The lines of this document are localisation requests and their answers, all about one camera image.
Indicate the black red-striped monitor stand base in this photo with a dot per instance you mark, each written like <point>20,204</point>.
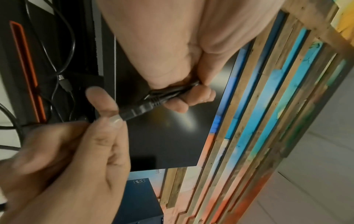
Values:
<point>16,65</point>

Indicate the person's left hand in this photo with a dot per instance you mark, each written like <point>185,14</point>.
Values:
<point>179,32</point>

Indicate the person's right hand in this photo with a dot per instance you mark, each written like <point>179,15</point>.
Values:
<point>69,175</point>

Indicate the black computer monitor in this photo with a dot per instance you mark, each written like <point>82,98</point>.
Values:
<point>166,135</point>

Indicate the colourful wall painting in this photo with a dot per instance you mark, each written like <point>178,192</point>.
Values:
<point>276,87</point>

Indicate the navy blue drawer unit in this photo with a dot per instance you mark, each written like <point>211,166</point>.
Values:
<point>138,203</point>

